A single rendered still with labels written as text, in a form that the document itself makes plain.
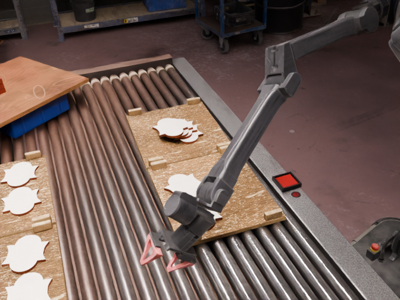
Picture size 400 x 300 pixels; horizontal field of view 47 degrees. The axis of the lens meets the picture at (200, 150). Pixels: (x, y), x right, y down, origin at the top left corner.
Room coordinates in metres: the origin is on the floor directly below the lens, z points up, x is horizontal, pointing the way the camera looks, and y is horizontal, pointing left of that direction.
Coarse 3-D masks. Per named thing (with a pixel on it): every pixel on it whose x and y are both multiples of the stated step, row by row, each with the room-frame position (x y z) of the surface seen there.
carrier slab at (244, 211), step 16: (192, 160) 1.40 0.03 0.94; (208, 160) 1.40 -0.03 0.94; (160, 176) 1.31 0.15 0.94; (240, 176) 1.29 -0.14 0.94; (256, 176) 1.29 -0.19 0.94; (160, 192) 1.22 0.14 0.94; (240, 192) 1.21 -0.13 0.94; (256, 192) 1.20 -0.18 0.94; (224, 208) 1.13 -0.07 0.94; (240, 208) 1.12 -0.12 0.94; (256, 208) 1.12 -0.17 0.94; (272, 208) 1.12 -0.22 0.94; (176, 224) 1.06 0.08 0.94; (224, 224) 1.05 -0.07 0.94; (240, 224) 1.05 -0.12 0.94; (256, 224) 1.05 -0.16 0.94; (208, 240) 1.00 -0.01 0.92
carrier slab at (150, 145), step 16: (144, 112) 1.78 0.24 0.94; (160, 112) 1.77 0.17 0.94; (176, 112) 1.77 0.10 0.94; (192, 112) 1.76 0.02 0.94; (208, 112) 1.75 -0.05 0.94; (144, 128) 1.65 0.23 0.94; (208, 128) 1.63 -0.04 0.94; (144, 144) 1.53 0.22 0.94; (160, 144) 1.52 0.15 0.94; (176, 144) 1.52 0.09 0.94; (192, 144) 1.51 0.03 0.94; (208, 144) 1.51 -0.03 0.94; (144, 160) 1.42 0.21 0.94; (176, 160) 1.41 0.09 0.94
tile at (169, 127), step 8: (160, 120) 1.63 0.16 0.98; (168, 120) 1.62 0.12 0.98; (176, 120) 1.62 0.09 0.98; (152, 128) 1.58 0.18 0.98; (160, 128) 1.57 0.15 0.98; (168, 128) 1.56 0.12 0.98; (176, 128) 1.56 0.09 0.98; (184, 128) 1.56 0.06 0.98; (160, 136) 1.52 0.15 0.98; (168, 136) 1.51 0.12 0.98; (176, 136) 1.51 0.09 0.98
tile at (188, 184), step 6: (180, 174) 1.30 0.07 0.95; (192, 174) 1.30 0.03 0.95; (168, 180) 1.27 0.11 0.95; (174, 180) 1.27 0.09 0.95; (180, 180) 1.27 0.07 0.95; (186, 180) 1.27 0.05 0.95; (192, 180) 1.27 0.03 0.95; (168, 186) 1.24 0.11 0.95; (174, 186) 1.24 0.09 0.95; (180, 186) 1.24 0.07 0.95; (186, 186) 1.24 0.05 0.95; (192, 186) 1.23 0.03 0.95; (186, 192) 1.20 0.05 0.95; (192, 192) 1.20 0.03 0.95
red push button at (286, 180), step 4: (284, 176) 1.29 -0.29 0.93; (288, 176) 1.29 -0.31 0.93; (280, 180) 1.27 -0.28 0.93; (284, 180) 1.27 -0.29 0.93; (288, 180) 1.27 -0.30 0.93; (292, 180) 1.26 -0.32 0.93; (280, 184) 1.25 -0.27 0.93; (284, 184) 1.25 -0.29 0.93; (288, 184) 1.25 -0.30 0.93; (292, 184) 1.25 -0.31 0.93
